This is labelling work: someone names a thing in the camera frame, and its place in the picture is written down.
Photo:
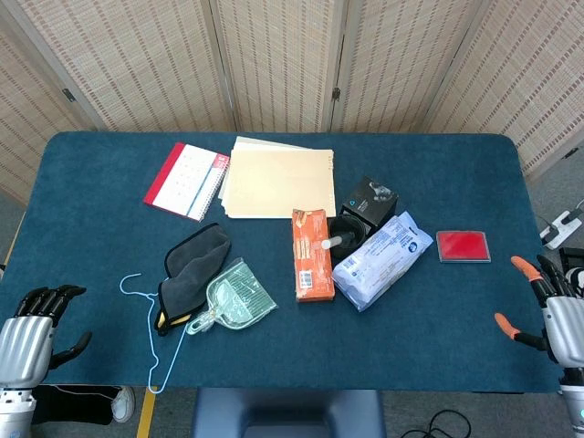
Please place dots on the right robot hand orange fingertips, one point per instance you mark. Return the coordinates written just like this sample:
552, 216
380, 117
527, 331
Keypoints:
566, 328

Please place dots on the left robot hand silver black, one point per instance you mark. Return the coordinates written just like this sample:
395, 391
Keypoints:
23, 347

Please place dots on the clear plastic tube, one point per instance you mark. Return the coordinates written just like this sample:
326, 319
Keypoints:
332, 242

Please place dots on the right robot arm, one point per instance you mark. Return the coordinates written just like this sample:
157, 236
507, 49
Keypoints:
574, 401

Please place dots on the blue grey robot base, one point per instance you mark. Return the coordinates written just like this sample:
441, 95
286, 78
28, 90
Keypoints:
287, 410

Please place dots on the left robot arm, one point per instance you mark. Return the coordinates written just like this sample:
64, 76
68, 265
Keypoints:
13, 410

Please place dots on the black trouser leg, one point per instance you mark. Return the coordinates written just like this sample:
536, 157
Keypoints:
73, 406

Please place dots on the white power strip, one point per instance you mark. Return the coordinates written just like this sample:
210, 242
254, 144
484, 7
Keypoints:
559, 228

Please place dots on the white sneaker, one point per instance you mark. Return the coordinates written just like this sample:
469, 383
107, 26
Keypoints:
124, 403

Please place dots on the red stamp pad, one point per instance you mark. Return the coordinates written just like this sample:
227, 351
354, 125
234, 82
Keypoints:
463, 246

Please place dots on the blue felt table cover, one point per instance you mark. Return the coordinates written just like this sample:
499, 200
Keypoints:
410, 347

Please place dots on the metal screen hinge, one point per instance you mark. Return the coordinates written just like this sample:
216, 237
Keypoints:
69, 95
571, 153
336, 93

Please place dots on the grey cloth yellow lining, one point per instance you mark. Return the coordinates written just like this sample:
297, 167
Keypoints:
196, 269

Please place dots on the blue white tissue pack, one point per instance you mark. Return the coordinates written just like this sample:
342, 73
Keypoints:
383, 260

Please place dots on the green dustpan brush set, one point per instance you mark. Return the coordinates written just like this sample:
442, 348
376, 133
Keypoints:
239, 292

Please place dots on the red spiral desk calendar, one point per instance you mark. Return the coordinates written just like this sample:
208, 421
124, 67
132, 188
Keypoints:
182, 182

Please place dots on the black product box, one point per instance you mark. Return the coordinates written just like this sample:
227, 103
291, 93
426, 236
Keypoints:
372, 201

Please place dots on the black mesh pen holder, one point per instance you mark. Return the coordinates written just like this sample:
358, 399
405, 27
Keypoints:
351, 228

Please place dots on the orange cardboard box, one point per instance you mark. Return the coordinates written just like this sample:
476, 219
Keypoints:
312, 255

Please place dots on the manila file folder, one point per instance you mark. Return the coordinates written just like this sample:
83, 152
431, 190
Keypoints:
278, 182

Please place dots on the pale cream file folder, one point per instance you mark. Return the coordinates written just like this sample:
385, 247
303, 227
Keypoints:
264, 142

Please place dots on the woven folding screen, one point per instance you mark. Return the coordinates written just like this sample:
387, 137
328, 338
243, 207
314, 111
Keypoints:
274, 59

